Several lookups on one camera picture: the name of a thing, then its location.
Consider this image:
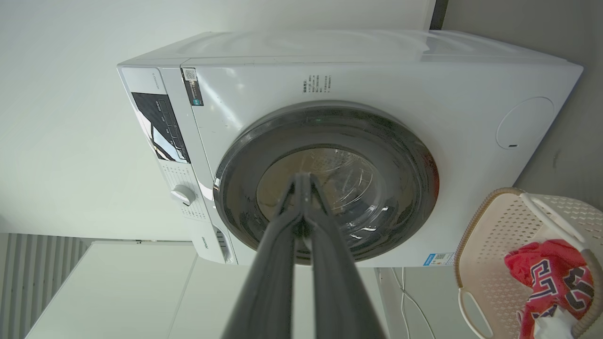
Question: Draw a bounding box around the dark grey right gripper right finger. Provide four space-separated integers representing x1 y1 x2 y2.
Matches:
305 173 388 339

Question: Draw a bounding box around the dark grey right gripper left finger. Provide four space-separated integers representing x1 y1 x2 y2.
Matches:
220 172 305 339

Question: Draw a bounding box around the black round glass washer door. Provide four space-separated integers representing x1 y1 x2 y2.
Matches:
213 101 440 265

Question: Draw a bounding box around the white front-load washing machine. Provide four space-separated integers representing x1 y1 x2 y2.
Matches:
117 29 584 268

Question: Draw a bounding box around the white detergent drawer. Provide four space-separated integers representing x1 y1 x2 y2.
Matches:
191 220 238 265

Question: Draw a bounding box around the blue energy label sticker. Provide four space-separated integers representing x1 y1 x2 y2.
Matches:
423 252 456 267

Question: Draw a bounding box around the white washer control knob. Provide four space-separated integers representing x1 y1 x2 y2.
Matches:
171 185 196 207

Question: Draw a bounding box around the white cabinet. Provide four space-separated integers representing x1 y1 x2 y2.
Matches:
26 240 391 339

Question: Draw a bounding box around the cream perforated laundry basket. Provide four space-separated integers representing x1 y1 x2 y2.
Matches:
454 187 603 339

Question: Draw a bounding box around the black washer display panel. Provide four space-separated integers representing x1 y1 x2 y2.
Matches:
131 92 191 164

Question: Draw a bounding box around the red basketball jersey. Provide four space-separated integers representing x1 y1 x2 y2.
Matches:
504 239 595 339

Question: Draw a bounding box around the black narrow QR sticker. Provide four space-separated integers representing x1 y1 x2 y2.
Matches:
181 67 204 107

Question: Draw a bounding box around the grey ribbed panel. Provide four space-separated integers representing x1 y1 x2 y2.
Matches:
0 233 90 339

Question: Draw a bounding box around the round white filter cover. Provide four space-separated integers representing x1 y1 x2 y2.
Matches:
496 97 555 150

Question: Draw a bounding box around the black baseboard strip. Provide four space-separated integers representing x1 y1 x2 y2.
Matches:
430 0 448 30

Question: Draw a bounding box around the thin white power cable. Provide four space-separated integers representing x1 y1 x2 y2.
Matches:
391 267 436 339

